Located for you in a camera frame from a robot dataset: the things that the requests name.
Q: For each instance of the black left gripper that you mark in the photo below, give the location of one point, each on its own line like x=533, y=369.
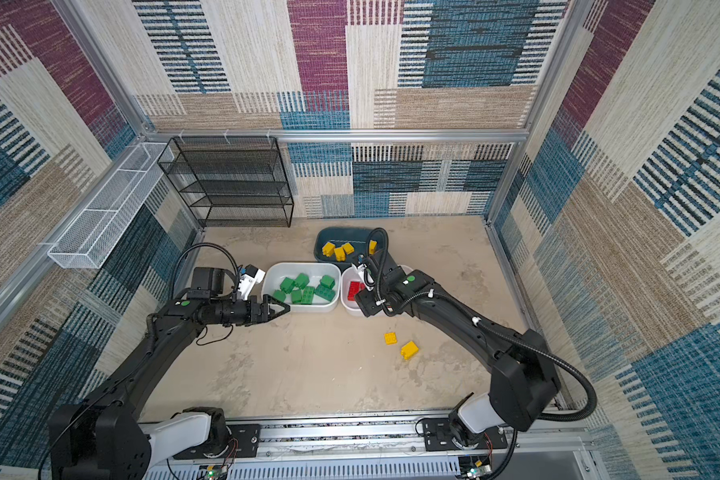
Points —
x=264, y=311

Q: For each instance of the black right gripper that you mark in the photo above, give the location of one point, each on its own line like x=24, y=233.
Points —
x=368, y=306

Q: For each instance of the long red lego brick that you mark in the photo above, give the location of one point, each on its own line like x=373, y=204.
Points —
x=353, y=289

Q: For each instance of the long green lego brick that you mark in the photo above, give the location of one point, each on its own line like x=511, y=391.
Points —
x=326, y=293
x=308, y=294

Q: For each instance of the small yellow lego brick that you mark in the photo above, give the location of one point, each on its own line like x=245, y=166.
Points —
x=390, y=338

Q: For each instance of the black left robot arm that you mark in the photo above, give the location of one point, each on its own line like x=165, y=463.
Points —
x=101, y=438

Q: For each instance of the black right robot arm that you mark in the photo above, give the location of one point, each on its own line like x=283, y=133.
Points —
x=524, y=374

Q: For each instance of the white right plastic bin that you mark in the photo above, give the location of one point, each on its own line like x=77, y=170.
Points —
x=351, y=307

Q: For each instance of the white plastic bin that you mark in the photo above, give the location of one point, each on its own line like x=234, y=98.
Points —
x=351, y=307
x=315, y=271

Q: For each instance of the white left plastic bin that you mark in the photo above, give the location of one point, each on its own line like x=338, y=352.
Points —
x=315, y=271

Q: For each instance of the dark teal plastic bin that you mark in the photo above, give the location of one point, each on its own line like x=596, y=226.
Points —
x=340, y=235

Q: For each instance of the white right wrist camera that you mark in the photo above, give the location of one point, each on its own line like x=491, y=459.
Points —
x=360, y=272

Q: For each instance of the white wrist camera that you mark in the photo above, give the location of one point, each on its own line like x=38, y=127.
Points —
x=360, y=272
x=250, y=276

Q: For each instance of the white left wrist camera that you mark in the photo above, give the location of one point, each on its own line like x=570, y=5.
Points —
x=250, y=276

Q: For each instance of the black wire shelf rack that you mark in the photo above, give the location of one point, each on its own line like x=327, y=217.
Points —
x=230, y=181

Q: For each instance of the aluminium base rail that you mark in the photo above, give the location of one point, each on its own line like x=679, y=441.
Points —
x=385, y=445

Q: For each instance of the white wire mesh basket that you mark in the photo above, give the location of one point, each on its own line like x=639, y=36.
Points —
x=98, y=228

